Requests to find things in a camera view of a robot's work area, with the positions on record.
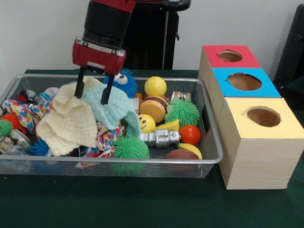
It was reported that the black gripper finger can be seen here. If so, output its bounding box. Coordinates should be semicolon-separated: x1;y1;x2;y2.
74;67;86;98
100;76;114;105

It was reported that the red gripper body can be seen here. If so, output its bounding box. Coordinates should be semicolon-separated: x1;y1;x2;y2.
72;37;126;76

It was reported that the light blue waffle cloth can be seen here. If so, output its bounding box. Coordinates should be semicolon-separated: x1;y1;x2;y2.
82;84;142;137

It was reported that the cream waffle cloth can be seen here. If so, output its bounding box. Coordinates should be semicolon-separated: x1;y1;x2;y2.
35;76;104;157

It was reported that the wooden box with three holes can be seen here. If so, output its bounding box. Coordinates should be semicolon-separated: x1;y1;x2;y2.
198;45;304;190

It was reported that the large blue fuzzy eyed ball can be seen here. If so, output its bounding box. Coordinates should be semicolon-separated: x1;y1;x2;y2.
103;68;138;99

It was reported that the yellow tennis ball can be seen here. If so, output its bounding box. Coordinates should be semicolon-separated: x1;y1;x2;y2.
144;76;167;97

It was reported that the toy hamburger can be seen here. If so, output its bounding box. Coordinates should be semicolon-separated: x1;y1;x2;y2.
139;95;168;124

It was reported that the yellow smiley ball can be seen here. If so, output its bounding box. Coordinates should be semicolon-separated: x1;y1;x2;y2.
137;114;157;133

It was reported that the green spiky puffer ball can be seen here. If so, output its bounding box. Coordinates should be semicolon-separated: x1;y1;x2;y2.
113;134;150;159
164;98;200;128

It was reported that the yellow cheese wedge toy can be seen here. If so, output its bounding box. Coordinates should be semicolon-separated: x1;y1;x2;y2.
155;119;181;132

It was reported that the silver toy robot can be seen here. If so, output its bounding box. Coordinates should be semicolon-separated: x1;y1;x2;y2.
140;129;182;149

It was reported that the red ball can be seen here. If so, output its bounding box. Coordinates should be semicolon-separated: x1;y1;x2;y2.
179;124;202;146

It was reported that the dark green table cloth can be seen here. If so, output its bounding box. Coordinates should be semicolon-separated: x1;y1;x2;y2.
0;68;304;228

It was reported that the black panel stand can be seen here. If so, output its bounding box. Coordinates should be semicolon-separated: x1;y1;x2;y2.
273;3;304;95

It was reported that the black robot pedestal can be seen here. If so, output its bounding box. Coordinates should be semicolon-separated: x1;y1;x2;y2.
91;0;192;70

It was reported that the metal wire mesh bin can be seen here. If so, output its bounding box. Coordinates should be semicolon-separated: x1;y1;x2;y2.
0;73;224;179

